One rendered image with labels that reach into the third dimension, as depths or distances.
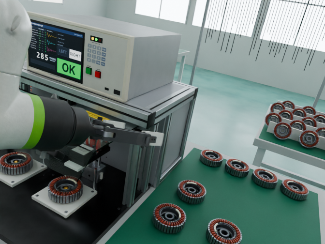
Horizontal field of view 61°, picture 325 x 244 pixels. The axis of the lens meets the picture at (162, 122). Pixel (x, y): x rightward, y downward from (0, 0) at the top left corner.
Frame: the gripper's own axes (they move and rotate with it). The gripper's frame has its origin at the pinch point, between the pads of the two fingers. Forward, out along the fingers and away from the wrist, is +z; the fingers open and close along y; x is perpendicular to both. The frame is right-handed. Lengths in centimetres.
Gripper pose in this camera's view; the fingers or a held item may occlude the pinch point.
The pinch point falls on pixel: (138, 133)
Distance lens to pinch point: 66.9
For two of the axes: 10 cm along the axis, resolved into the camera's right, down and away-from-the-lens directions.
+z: 6.3, 1.1, 7.7
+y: 7.5, 1.8, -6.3
